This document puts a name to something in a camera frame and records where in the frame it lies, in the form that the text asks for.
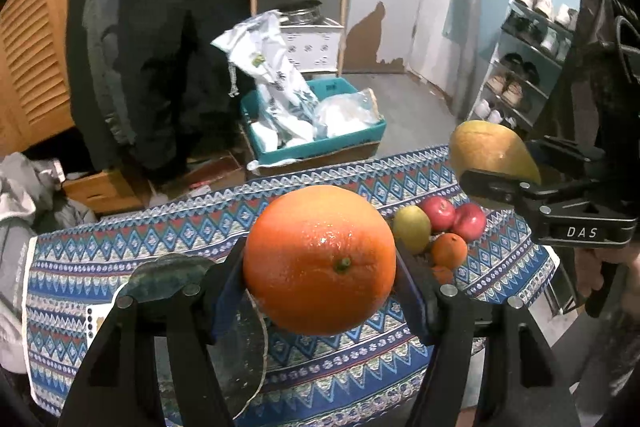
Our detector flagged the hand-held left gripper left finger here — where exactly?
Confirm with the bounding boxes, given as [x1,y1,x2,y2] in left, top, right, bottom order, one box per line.
[57,237,251,427]

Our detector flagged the black coat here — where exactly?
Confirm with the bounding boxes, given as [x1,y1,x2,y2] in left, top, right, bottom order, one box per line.
[66,0,251,180]

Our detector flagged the white printed bag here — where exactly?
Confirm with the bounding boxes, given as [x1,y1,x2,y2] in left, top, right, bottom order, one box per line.
[211,10,321,148]

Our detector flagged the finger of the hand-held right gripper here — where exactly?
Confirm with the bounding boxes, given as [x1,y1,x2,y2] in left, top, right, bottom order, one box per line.
[459,168,538,212]
[524,136,607,168]

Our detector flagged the yellow green mango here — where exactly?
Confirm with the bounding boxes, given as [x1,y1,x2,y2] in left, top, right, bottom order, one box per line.
[448,120,542,185]

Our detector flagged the teal plastic bin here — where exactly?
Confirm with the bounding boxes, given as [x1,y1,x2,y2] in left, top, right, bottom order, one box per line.
[240,77,387,160]

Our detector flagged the white door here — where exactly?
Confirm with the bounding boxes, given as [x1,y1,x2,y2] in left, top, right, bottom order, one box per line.
[407,0,478,108]

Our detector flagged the shoe rack with shoes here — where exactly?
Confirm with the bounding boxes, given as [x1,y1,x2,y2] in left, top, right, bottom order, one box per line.
[472,0,578,128]

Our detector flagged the wooden drawer box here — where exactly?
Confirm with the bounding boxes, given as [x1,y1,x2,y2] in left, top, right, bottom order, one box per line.
[62,167,146,215]

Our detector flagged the dark glass plate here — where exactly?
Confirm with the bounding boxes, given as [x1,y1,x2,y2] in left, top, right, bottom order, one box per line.
[117,253,271,420]

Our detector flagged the black bag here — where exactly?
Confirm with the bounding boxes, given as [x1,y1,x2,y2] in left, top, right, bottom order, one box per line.
[550,0,640,142]

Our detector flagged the grey clothes pile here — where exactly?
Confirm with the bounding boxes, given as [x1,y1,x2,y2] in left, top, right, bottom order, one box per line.
[0,152,98,375]

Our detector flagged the blue patterned tablecloth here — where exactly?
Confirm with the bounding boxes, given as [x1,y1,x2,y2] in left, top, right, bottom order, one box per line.
[22,144,561,427]

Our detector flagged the flat cardboard box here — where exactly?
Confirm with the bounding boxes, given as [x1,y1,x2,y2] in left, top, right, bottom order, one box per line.
[165,154,247,202]

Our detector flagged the metal pot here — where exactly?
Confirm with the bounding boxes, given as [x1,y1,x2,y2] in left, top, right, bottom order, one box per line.
[277,0,323,26]

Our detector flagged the red apple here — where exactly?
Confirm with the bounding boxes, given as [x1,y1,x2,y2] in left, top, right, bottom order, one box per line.
[452,203,487,243]
[418,197,457,233]

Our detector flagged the grey shoe rack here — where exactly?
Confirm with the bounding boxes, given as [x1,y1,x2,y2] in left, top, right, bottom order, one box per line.
[467,0,576,138]

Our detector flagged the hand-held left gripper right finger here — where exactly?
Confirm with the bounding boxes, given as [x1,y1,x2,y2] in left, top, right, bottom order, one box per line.
[392,239,581,427]

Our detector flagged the clear plastic bag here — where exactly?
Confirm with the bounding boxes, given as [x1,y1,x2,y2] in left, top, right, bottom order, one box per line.
[315,88,382,138]

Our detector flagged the wooden louvered wardrobe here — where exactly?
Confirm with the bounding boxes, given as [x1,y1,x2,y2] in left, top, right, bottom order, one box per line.
[0,0,101,158]

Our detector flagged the white plastic basket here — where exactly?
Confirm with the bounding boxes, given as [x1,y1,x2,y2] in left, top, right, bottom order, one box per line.
[280,19,346,72]

